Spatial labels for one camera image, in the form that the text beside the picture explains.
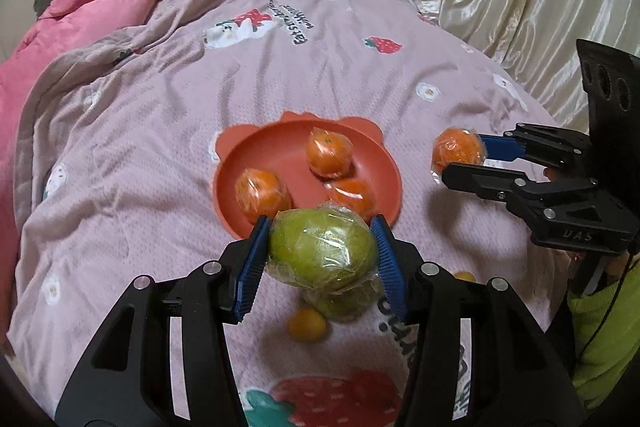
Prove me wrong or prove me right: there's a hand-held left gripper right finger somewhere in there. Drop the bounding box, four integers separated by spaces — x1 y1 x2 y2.
371 214 586 427

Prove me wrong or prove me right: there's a person's right hand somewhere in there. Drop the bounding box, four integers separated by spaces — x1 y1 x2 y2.
602 252 640 290

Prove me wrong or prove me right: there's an orange plastic plate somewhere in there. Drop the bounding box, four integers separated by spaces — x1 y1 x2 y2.
212 111 403 240

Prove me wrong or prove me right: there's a plastic-wrapped orange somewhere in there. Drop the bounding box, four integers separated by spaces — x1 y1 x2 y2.
324 177 377 218
431 127 487 175
235 168 292 225
306 128 355 180

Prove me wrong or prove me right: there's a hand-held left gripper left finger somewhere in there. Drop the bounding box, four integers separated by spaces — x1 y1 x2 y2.
55 216 272 427

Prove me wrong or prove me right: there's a person's right forearm green sleeve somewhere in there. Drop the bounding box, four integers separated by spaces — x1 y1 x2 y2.
567 252 640 413

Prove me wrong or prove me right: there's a strawberry printed pink blanket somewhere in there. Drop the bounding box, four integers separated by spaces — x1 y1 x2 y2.
5 0 576 427

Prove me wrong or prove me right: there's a plastic-wrapped green fruit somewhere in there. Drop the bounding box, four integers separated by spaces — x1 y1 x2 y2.
267 204 379 294
305 279 388 323

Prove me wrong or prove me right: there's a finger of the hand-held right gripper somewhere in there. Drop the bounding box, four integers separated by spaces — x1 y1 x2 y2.
477 123 591 170
441 163 598 228

